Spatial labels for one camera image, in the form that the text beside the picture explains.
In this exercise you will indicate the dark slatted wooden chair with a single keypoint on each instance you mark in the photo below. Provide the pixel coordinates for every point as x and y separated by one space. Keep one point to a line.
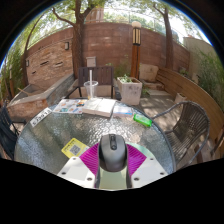
103 75

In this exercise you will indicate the curved wooden bench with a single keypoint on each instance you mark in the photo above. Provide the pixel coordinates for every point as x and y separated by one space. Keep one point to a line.
193 91

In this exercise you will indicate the black wall lamp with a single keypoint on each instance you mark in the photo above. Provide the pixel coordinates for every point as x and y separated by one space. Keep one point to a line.
27 62
67 45

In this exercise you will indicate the green and pink mouse pad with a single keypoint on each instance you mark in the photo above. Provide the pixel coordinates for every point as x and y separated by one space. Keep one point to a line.
113 180

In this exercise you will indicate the wooden garden lamp post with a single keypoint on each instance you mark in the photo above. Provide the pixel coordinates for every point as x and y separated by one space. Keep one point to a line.
135 53

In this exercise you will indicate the slim tree trunk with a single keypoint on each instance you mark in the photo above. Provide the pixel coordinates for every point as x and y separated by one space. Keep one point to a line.
168 43

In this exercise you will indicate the pale concrete planter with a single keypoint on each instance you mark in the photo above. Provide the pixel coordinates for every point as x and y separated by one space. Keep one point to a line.
129 91

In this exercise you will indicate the dark grey computer mouse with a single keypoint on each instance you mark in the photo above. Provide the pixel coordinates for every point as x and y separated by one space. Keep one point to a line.
113 153

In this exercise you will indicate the brown wicker chair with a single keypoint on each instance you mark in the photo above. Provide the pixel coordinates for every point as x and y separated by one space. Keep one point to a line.
186 128

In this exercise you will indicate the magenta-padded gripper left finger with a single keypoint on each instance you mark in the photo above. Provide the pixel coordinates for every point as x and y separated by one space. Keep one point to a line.
87 160

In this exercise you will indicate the pale blue leaflet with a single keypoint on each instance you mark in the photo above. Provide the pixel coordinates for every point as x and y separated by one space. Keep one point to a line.
123 110

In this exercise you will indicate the clear plastic cup with straw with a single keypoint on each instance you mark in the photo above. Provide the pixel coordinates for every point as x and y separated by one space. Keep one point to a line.
91 89

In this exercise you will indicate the pale stone block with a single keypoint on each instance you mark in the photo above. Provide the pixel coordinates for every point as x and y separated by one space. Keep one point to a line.
149 72

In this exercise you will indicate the stone raised garden bed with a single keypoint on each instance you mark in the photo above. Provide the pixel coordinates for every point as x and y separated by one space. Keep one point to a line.
40 100

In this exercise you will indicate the white book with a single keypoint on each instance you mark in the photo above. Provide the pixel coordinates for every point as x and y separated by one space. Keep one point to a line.
99 107

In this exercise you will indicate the small green packet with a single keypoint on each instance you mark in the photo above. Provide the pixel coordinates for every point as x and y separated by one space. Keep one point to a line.
142 120

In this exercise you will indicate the colourful printed leaflet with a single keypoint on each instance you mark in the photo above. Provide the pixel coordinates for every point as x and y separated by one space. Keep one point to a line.
68 106

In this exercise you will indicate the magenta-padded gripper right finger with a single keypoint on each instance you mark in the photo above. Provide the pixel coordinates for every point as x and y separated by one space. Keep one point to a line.
137 160

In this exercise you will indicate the grey wall utility box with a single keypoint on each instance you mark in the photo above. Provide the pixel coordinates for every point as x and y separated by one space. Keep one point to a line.
91 61

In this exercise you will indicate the yellow printed card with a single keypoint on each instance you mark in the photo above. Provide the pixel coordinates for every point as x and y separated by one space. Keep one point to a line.
75 147

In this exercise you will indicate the large tree trunk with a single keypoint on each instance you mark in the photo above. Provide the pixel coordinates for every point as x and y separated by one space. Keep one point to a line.
78 43

